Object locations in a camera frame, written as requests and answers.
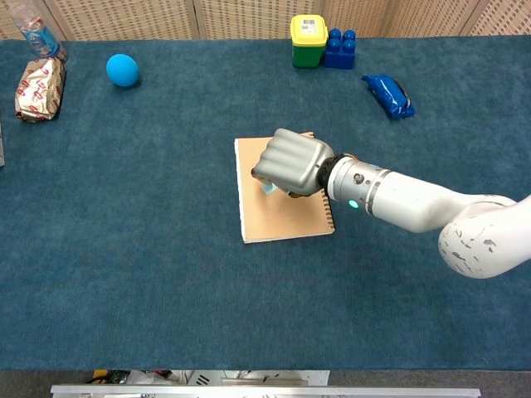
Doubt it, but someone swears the gold and red snack bag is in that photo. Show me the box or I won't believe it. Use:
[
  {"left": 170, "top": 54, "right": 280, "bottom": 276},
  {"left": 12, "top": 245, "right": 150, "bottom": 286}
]
[{"left": 14, "top": 56, "right": 67, "bottom": 124}]

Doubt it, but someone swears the blue snack packet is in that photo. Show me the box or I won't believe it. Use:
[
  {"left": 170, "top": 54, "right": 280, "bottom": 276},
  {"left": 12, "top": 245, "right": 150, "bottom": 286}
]
[{"left": 360, "top": 73, "right": 416, "bottom": 121}]

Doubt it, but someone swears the aluminium frame rail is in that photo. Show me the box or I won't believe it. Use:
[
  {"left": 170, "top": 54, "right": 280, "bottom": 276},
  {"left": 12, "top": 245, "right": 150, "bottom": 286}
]
[{"left": 50, "top": 383, "right": 482, "bottom": 398}]

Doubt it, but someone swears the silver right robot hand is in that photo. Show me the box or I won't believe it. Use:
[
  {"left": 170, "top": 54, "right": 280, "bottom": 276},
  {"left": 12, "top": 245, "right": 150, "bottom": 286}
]
[{"left": 250, "top": 128, "right": 336, "bottom": 199}]

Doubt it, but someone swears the blue foam ball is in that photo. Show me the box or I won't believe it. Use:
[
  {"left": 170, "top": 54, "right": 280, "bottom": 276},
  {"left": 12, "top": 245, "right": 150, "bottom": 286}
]
[{"left": 105, "top": 53, "right": 141, "bottom": 89}]

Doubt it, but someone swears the blue table cloth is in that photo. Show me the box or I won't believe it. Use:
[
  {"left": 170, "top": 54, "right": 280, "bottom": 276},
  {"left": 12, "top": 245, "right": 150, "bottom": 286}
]
[{"left": 0, "top": 34, "right": 531, "bottom": 371}]

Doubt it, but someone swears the wicker folding screen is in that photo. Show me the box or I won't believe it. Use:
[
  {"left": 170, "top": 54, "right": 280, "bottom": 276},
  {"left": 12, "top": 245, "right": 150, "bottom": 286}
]
[{"left": 0, "top": 0, "right": 531, "bottom": 41}]

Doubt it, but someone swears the blue toy building block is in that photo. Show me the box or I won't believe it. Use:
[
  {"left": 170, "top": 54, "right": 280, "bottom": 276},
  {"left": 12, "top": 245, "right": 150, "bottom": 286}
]
[{"left": 323, "top": 27, "right": 358, "bottom": 70}]

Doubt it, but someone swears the tan spiral notebook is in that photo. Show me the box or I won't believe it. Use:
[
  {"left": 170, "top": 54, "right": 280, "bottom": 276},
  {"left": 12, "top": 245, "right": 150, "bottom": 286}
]
[{"left": 233, "top": 131, "right": 336, "bottom": 245}]

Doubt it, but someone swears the clear plastic bottle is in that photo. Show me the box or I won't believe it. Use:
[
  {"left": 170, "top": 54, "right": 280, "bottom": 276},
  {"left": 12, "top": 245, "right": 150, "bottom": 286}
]
[{"left": 7, "top": 0, "right": 70, "bottom": 64}]

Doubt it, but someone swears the green container with yellow lid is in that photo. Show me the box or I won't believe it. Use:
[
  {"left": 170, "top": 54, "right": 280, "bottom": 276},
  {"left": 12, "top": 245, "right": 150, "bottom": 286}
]
[{"left": 290, "top": 14, "right": 329, "bottom": 69}]

